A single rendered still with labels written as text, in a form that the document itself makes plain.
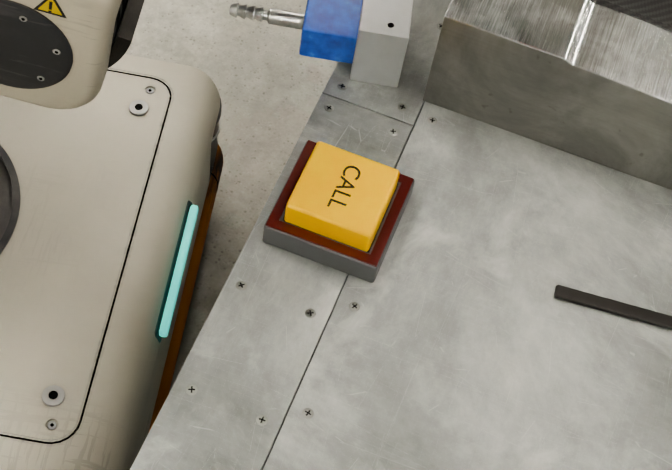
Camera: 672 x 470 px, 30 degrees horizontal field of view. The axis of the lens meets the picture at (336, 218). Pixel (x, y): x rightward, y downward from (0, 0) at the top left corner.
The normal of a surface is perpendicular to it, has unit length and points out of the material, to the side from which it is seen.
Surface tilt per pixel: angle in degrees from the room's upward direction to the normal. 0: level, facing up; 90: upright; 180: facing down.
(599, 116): 90
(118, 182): 0
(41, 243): 0
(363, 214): 0
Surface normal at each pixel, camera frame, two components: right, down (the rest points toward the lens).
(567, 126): -0.35, 0.75
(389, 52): -0.12, 0.81
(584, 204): 0.11, -0.56
